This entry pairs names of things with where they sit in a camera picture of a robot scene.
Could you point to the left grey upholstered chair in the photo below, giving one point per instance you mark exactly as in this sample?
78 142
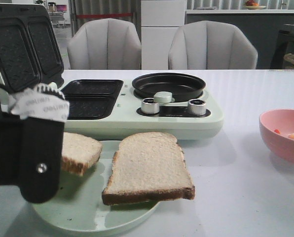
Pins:
105 44

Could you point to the shrimp with red tail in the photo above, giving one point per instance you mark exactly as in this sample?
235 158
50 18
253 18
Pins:
277 131

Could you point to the white printed tape label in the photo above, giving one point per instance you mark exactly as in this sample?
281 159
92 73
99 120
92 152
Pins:
43 101

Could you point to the mint green sandwich maker lid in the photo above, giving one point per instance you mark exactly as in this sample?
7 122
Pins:
29 53

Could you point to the bread slice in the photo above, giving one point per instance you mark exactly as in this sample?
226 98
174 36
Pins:
148 166
79 153

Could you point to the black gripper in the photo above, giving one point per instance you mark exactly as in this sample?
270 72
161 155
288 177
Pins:
40 160

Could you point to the left silver control knob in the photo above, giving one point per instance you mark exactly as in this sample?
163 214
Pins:
149 106

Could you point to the right silver control knob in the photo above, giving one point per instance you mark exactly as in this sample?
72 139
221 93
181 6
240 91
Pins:
196 107

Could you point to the grey kitchen counter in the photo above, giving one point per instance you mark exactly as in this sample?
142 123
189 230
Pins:
270 31

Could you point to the silver control knob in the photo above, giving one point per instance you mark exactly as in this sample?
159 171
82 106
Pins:
149 106
196 107

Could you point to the pink bowl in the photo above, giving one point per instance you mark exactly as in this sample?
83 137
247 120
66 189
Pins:
279 144

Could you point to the black round frying pan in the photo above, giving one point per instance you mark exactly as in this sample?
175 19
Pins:
182 86

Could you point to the mint green pan handle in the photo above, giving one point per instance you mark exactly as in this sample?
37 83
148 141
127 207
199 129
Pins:
163 97

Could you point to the grey upholstered chair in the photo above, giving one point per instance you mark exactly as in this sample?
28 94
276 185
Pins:
105 44
211 45

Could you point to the fruit plate on counter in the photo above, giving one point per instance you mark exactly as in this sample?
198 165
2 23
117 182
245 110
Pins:
253 5

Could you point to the white cabinet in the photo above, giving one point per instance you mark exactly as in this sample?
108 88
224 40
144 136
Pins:
160 20

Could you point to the right grey upholstered chair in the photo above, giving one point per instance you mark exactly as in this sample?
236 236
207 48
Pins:
211 45

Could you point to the mint green round plate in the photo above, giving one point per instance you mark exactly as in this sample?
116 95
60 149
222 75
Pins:
78 209

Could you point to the mint green breakfast maker base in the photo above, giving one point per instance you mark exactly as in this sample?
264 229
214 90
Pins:
108 109

